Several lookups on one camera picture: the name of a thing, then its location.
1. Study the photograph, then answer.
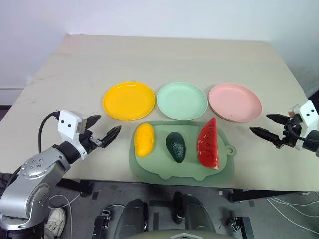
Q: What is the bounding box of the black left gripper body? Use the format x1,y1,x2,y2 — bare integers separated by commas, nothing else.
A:
78,129,104,154

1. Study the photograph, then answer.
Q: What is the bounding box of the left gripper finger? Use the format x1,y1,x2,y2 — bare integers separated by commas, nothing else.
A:
100,124,122,149
85,115,102,132

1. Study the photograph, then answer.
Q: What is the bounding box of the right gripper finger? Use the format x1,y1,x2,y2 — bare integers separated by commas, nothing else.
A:
249,126,283,148
266,113,290,125

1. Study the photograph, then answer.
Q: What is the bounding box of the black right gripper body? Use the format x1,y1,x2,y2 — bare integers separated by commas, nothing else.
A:
275,114,304,150

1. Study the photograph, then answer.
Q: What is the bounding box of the yellow plate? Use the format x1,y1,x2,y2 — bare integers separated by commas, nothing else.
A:
103,81,156,122

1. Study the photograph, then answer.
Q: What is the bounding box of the pink plate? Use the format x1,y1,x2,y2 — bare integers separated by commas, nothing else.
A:
208,83,263,123

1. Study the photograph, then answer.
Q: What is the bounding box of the light green plate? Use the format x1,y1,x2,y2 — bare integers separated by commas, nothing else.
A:
156,81,208,122

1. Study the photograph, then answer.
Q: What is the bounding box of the yellow mango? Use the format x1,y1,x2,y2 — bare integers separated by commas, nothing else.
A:
134,123,156,158

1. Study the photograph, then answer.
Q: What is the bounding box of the green cutting board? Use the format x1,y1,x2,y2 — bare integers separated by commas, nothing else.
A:
129,120,236,186

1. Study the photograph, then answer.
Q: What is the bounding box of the red watermelon slice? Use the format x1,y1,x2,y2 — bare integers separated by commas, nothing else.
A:
197,117,221,171

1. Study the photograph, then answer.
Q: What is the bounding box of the dark green avocado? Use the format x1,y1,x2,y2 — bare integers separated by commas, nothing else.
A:
165,132,186,164

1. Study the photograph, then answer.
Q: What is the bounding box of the white sneaker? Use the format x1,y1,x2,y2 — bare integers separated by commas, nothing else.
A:
44,208,66,239

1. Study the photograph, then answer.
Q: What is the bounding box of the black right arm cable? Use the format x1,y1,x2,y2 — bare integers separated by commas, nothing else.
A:
284,123,312,144

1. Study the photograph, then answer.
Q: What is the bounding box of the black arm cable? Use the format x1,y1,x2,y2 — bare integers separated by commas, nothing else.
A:
37,111,61,153
284,123,312,144

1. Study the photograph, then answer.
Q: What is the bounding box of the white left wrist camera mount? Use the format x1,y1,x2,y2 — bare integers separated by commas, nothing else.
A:
57,109,89,160

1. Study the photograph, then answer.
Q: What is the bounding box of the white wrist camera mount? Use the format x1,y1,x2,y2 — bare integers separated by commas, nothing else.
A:
57,109,89,160
288,100,319,151

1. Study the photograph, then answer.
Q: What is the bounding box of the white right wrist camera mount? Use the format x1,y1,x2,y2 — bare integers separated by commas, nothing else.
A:
288,100,319,151

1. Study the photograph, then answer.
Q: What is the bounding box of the black table frame bar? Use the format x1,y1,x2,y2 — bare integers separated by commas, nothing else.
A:
227,188,319,203
56,178,93,198

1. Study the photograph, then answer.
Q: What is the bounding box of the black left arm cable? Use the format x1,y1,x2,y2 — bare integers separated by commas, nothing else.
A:
37,111,61,153

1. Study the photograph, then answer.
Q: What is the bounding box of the white floor cable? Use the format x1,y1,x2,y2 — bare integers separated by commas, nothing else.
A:
48,193,81,213
266,192,319,218

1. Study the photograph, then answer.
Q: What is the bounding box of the black stand bracket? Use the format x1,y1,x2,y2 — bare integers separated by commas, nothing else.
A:
225,216,255,239
91,209,112,239

